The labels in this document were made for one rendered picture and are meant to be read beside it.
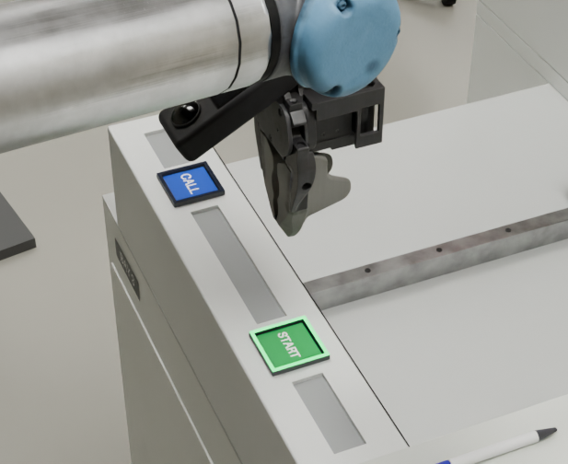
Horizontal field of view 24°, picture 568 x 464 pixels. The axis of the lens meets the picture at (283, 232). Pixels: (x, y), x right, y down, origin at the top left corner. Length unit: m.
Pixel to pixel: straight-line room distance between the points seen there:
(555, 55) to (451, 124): 0.18
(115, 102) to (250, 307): 0.57
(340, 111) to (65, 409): 1.56
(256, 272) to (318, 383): 0.16
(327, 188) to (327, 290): 0.37
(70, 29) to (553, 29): 1.18
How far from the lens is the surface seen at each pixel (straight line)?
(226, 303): 1.26
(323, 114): 1.02
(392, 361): 1.40
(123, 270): 1.61
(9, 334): 2.67
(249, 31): 0.75
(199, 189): 1.39
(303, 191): 1.04
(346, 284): 1.45
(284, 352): 1.20
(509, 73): 1.93
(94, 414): 2.49
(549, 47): 1.83
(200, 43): 0.73
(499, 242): 1.52
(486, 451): 1.12
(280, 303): 1.26
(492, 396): 1.38
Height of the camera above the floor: 1.81
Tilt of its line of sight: 39 degrees down
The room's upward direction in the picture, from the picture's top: straight up
